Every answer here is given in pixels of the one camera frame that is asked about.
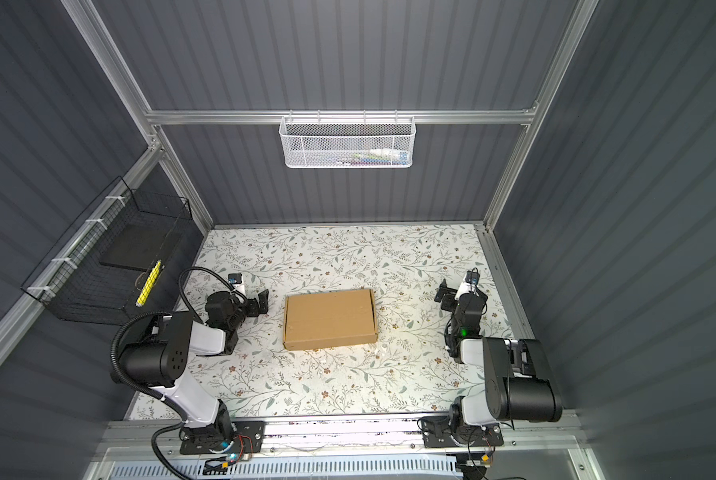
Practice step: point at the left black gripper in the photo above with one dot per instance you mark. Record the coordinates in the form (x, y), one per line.
(252, 309)

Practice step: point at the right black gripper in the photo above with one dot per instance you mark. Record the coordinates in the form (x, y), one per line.
(452, 295)

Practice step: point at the brown cardboard box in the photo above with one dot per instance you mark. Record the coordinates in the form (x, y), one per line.
(329, 320)

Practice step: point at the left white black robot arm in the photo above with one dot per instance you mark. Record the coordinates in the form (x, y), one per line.
(150, 354)

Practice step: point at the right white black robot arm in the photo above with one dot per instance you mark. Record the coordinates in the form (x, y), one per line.
(518, 383)

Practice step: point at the yellow marker pen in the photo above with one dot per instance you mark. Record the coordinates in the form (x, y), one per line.
(149, 284)

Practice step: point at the floral patterned table mat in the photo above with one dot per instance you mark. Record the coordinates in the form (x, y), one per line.
(406, 370)

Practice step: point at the black foam pad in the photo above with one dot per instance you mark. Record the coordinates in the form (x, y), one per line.
(138, 248)

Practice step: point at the pens in white basket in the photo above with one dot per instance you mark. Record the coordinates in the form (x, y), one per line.
(383, 157)

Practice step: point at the black wire basket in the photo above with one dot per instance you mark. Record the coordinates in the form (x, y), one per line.
(71, 283)

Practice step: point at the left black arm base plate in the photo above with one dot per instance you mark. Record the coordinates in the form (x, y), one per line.
(241, 437)

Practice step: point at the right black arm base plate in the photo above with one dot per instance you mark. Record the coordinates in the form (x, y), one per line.
(438, 432)

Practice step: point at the aluminium mounting rail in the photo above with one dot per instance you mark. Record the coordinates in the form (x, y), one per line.
(353, 434)

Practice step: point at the white wire mesh basket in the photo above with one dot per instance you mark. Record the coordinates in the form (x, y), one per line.
(307, 144)

